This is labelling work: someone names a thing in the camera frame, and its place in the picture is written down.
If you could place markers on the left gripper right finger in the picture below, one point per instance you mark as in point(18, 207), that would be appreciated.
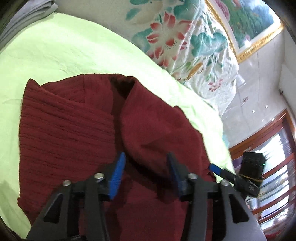
point(232, 219)

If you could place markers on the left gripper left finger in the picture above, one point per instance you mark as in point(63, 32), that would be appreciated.
point(75, 210)

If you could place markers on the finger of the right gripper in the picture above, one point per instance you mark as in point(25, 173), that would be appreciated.
point(223, 173)

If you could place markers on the dark red knit sweater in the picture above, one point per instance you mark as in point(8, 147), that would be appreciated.
point(71, 129)

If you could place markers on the gold framed landscape painting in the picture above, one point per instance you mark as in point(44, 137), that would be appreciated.
point(249, 24)

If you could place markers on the light green bed sheet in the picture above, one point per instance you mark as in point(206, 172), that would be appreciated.
point(62, 46)

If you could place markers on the folded grey garment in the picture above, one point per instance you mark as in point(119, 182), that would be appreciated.
point(31, 12)

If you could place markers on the red wooden window frame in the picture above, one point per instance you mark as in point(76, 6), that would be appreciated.
point(274, 208)

